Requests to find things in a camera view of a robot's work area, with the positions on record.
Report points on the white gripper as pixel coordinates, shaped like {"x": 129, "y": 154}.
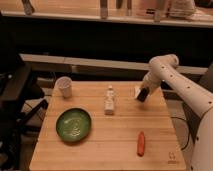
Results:
{"x": 151, "y": 82}

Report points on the black eraser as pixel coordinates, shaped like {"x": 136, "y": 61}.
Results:
{"x": 143, "y": 94}

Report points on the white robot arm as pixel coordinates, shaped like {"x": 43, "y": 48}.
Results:
{"x": 200, "y": 100}

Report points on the white sponge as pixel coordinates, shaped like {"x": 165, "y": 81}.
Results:
{"x": 137, "y": 93}

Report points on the white plastic bottle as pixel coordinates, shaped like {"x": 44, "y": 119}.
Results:
{"x": 109, "y": 101}

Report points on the orange carrot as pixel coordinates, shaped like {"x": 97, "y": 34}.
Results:
{"x": 141, "y": 144}

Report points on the white paper cup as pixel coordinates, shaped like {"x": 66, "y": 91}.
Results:
{"x": 64, "y": 85}

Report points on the green plate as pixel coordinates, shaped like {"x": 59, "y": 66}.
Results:
{"x": 73, "y": 125}

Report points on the black stand left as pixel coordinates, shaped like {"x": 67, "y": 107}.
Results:
{"x": 20, "y": 99}

